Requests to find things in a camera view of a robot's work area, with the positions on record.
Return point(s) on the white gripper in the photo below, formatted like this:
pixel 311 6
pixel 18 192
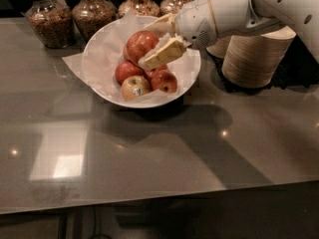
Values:
pixel 194 23

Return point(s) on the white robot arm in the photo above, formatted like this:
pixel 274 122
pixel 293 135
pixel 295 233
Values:
pixel 255 17

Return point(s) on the hidden middle red apple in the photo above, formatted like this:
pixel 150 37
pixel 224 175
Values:
pixel 150 74

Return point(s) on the back red-yellow apple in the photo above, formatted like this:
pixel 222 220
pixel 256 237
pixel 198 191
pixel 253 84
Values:
pixel 125 53

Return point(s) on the front yellow-green apple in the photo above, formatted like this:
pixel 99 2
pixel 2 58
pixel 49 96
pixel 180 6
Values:
pixel 134 87

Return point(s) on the white bowl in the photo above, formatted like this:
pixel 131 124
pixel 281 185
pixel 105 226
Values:
pixel 189 73

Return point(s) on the back stack paper bowls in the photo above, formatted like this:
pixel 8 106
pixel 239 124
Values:
pixel 219 49

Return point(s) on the white paper liner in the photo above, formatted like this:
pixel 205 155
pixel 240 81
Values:
pixel 103 57

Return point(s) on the far left cereal jar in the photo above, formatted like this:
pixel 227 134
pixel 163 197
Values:
pixel 52 22

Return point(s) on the black mat under bowls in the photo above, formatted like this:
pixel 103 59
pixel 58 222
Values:
pixel 298 68

